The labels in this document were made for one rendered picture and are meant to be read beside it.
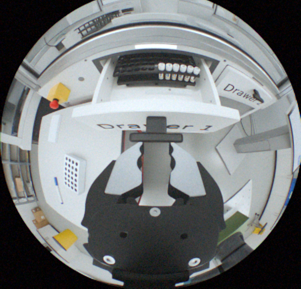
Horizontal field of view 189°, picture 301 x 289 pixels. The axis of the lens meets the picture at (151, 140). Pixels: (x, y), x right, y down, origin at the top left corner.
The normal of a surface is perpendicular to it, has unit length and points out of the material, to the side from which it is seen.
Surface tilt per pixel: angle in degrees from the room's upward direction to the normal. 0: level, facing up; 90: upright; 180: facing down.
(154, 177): 1
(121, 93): 0
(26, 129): 90
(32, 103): 90
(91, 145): 0
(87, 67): 90
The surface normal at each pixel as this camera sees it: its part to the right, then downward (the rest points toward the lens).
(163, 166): -0.04, -0.12
